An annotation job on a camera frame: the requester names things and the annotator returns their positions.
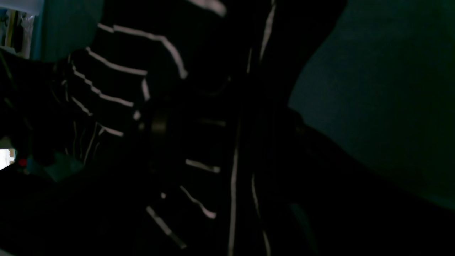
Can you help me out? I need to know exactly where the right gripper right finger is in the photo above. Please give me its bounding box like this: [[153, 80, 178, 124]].
[[251, 108, 454, 256]]

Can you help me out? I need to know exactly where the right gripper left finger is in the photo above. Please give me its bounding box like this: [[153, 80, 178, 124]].
[[90, 97, 185, 256]]

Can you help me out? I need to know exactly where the navy white striped t-shirt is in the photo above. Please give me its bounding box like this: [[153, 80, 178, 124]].
[[1, 0, 347, 256]]

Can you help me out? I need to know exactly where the teal table cloth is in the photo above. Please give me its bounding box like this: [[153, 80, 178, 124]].
[[30, 0, 454, 210]]

